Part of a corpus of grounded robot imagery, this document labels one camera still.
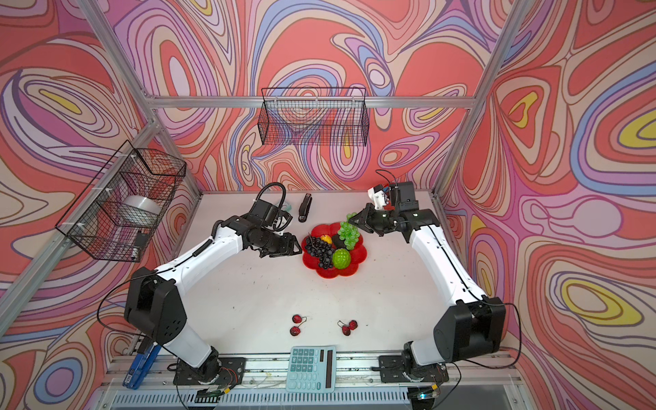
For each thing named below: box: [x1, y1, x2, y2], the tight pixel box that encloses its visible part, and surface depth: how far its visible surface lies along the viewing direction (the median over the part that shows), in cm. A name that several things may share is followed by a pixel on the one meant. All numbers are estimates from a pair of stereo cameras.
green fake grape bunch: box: [337, 211, 361, 251], surface depth 82 cm
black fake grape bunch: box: [305, 235, 334, 270], surface depth 95 cm
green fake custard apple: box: [332, 247, 352, 270], surface depth 93 cm
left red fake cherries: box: [289, 313, 308, 337], surface depth 82 cm
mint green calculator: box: [285, 345, 337, 394], surface depth 74 cm
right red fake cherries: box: [336, 319, 358, 337], surface depth 82 cm
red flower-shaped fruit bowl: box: [301, 222, 368, 280], surface depth 95 cm
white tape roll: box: [123, 194, 163, 216], surface depth 75 cm
